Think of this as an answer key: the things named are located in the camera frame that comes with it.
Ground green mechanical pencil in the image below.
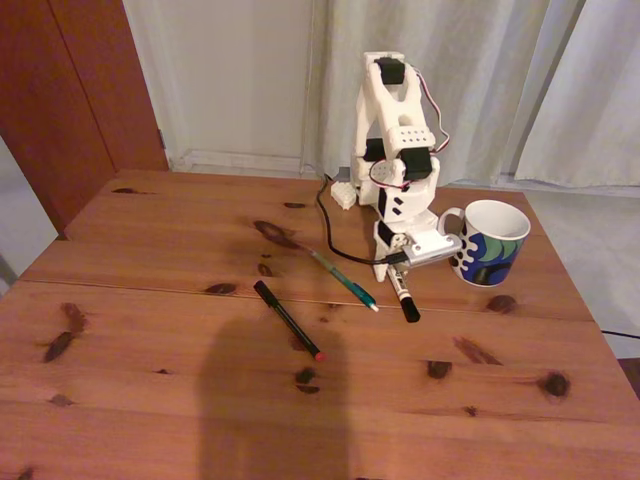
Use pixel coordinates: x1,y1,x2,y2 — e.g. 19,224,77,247
305,248,380,313

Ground white marker black cap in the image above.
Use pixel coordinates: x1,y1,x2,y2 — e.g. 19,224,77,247
385,264,422,324

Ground black pen red end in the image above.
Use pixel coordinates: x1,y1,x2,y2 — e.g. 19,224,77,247
252,279,327,362

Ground white blue green mug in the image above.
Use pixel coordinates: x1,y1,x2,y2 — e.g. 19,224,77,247
437,199,531,287

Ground white baseboard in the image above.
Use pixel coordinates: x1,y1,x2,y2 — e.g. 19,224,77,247
168,148,306,174

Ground white curtain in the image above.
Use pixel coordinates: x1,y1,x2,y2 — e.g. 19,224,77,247
302,0,586,186
512,0,640,189

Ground brown wooden cabinet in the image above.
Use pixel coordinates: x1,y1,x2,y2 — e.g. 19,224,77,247
0,0,170,236

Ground white furniture panel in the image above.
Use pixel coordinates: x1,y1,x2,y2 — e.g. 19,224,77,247
0,134,59,296

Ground black camera cable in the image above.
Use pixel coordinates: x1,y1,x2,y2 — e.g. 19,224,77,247
315,173,409,267

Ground silver camera box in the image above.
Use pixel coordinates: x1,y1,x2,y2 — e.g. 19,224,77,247
402,233,464,270

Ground red white servo wires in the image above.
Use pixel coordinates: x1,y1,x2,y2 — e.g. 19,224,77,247
368,62,451,192

